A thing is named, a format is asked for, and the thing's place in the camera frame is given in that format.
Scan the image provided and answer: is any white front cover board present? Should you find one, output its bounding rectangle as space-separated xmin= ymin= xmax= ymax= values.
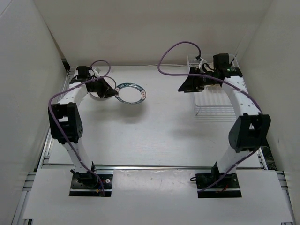
xmin=24 ymin=169 xmax=293 ymax=225

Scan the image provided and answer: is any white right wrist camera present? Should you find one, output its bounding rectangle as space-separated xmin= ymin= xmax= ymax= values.
xmin=195 ymin=55 xmax=207 ymax=69

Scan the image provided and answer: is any white plate teal rim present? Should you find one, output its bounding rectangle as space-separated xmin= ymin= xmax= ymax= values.
xmin=115 ymin=82 xmax=147 ymax=105

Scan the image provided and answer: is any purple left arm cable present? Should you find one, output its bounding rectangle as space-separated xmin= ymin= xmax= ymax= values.
xmin=48 ymin=60 xmax=112 ymax=197

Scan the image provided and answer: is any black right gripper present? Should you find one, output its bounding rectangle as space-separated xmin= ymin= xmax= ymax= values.
xmin=178 ymin=67 xmax=218 ymax=93

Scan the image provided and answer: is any aluminium table edge rail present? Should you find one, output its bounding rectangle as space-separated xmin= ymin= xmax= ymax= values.
xmin=41 ymin=163 xmax=265 ymax=170

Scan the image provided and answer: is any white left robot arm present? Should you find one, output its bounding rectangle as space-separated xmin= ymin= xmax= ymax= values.
xmin=48 ymin=66 xmax=118 ymax=188

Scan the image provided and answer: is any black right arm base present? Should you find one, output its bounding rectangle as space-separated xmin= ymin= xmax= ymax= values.
xmin=190 ymin=173 xmax=242 ymax=198

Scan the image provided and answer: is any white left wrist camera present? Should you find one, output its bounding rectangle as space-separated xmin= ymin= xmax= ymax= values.
xmin=93 ymin=67 xmax=101 ymax=77

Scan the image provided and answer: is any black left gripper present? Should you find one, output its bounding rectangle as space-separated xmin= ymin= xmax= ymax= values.
xmin=89 ymin=76 xmax=118 ymax=98

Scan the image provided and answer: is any plate with orange pattern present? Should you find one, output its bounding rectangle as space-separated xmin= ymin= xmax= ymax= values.
xmin=86 ymin=76 xmax=118 ymax=99

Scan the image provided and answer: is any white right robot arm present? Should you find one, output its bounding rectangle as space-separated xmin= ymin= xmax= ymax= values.
xmin=178 ymin=53 xmax=271 ymax=188

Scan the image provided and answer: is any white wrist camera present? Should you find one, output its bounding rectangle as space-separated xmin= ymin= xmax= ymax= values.
xmin=195 ymin=55 xmax=207 ymax=69
xmin=93 ymin=67 xmax=101 ymax=77

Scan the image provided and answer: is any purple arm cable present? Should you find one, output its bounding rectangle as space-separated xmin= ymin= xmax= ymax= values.
xmin=158 ymin=41 xmax=263 ymax=193
xmin=48 ymin=60 xmax=112 ymax=197

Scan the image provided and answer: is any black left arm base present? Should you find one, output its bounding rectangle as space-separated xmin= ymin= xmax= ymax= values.
xmin=69 ymin=170 xmax=113 ymax=197

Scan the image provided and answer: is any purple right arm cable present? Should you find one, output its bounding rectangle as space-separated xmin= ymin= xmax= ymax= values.
xmin=158 ymin=41 xmax=263 ymax=193

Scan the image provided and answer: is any white wire dish rack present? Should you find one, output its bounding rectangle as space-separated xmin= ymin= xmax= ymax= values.
xmin=187 ymin=54 xmax=239 ymax=120

